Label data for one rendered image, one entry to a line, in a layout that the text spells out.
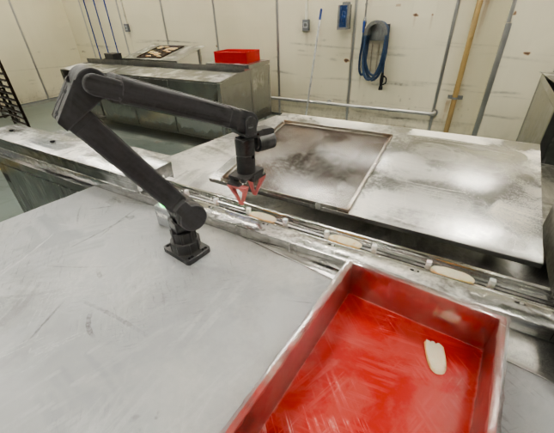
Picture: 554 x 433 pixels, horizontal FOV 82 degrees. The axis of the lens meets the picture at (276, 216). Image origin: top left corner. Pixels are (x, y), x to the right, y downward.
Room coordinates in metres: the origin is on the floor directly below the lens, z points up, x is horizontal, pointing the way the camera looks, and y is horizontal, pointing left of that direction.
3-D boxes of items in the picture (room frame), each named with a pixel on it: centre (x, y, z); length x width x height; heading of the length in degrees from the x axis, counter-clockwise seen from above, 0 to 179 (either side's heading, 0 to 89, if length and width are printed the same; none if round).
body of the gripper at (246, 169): (0.89, 0.09, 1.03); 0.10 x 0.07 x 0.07; 148
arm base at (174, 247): (0.75, 0.27, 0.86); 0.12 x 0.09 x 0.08; 51
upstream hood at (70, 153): (1.46, 1.00, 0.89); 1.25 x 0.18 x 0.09; 58
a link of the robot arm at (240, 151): (0.90, 0.08, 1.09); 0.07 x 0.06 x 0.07; 128
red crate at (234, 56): (4.70, 0.44, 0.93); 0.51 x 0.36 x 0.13; 62
